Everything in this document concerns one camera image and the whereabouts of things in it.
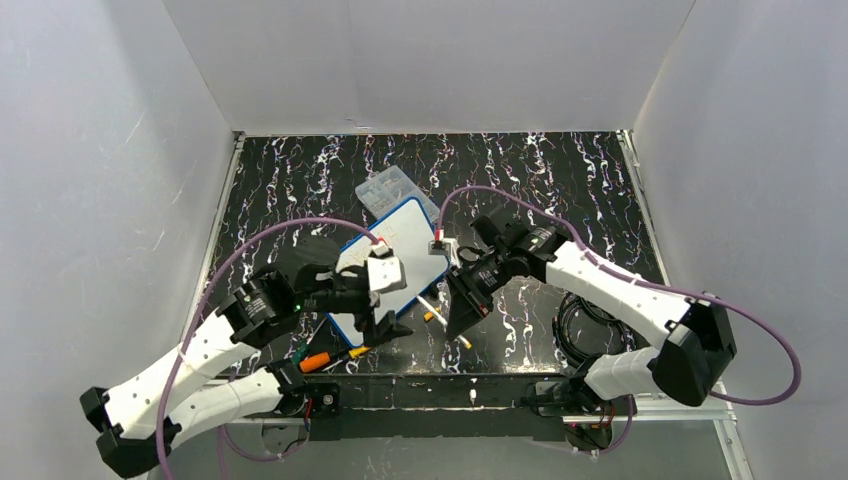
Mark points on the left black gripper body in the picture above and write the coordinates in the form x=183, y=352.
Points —
x=370, y=304

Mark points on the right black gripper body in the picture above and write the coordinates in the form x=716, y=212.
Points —
x=467, y=291

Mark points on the white marker pen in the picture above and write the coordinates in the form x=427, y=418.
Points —
x=441, y=319

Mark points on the blue-framed whiteboard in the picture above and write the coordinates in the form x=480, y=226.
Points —
x=408, y=231

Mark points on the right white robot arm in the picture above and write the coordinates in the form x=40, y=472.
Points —
x=690, y=343

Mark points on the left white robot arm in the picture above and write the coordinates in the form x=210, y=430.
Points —
x=143, y=419

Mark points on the clear plastic organizer box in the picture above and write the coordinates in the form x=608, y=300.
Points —
x=385, y=190

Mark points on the yellow-handled screwdriver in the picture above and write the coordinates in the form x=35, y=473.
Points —
x=346, y=355

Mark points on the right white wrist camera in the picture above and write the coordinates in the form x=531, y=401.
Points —
x=445, y=246

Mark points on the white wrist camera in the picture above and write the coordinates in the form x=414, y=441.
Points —
x=385, y=271
x=445, y=246

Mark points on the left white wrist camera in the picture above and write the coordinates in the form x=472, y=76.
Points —
x=385, y=271

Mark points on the orange-handled screwdriver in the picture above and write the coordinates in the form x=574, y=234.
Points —
x=315, y=362

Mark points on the green-handled screwdriver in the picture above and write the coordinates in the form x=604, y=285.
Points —
x=303, y=349

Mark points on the aluminium frame rail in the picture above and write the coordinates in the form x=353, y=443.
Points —
x=528, y=406

